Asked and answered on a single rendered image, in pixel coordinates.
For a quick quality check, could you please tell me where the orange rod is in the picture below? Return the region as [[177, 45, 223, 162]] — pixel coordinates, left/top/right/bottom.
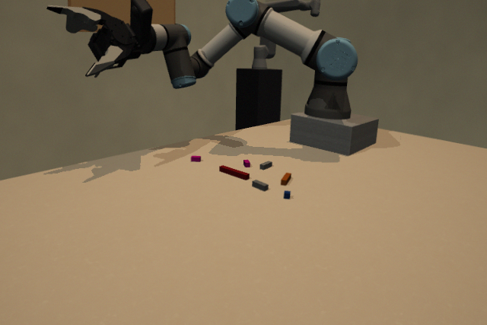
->
[[281, 173, 291, 186]]

